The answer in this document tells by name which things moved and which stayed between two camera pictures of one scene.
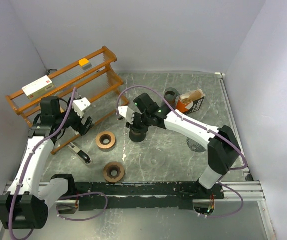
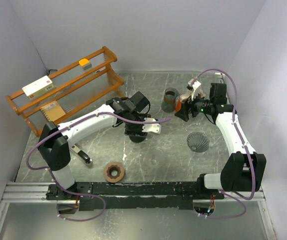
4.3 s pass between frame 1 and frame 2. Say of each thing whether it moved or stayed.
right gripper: moved
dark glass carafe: stayed
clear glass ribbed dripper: stayed
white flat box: stayed
